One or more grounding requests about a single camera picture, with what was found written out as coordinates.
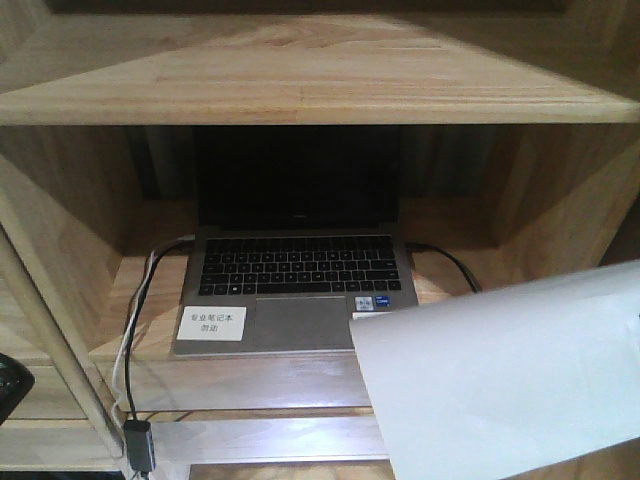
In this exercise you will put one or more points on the white paper sheets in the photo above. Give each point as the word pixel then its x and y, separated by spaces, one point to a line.
pixel 490 385

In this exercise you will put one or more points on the black stapler with orange label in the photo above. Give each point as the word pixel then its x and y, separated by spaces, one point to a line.
pixel 16 383

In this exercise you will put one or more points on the silver laptop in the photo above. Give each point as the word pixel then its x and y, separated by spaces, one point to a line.
pixel 299 224

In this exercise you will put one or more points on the white label sticker right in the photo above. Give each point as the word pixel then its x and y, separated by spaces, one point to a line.
pixel 368 314

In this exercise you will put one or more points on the white label sticker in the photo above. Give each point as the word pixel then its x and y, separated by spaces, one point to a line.
pixel 212 323
pixel 368 314

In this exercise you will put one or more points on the white label sticker left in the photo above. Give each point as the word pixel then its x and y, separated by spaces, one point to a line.
pixel 212 323

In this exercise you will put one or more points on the wooden shelf unit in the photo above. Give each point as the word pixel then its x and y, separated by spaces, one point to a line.
pixel 558 79

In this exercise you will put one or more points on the grey usb adapter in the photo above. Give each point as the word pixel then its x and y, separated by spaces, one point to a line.
pixel 139 445

